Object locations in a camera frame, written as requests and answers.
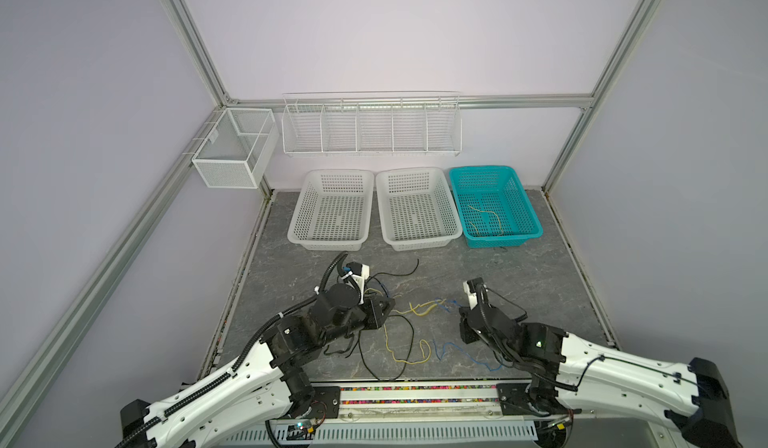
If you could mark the teal plastic basket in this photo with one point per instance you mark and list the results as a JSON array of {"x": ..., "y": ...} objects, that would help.
[{"x": 493, "y": 207}]

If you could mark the white mesh wall box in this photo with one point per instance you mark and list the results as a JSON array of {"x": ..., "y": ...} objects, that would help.
[{"x": 236, "y": 150}]

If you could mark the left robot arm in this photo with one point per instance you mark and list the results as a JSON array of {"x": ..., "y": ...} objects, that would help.
[{"x": 266, "y": 380}]

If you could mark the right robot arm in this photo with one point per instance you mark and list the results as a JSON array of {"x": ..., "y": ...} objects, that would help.
[{"x": 571, "y": 375}]

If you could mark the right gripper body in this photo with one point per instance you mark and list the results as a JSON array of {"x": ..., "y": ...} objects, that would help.
[{"x": 465, "y": 333}]

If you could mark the white plastic basket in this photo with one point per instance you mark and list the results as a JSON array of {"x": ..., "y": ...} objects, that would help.
[
  {"x": 416, "y": 209},
  {"x": 333, "y": 211}
]

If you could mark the left white plastic basket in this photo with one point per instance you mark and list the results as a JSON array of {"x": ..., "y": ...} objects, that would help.
[{"x": 333, "y": 211}]

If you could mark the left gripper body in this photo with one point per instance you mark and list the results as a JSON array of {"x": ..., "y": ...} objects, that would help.
[{"x": 364, "y": 315}]

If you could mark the white wire wall rack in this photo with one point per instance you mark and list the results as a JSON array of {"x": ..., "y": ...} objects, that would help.
[{"x": 372, "y": 123}]

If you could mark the middle white plastic basket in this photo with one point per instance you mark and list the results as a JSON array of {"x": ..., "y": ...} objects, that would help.
[{"x": 416, "y": 209}]

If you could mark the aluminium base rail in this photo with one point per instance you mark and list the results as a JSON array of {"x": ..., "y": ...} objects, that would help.
[{"x": 421, "y": 414}]

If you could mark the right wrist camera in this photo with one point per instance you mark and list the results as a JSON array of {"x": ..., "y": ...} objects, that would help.
[{"x": 476, "y": 292}]

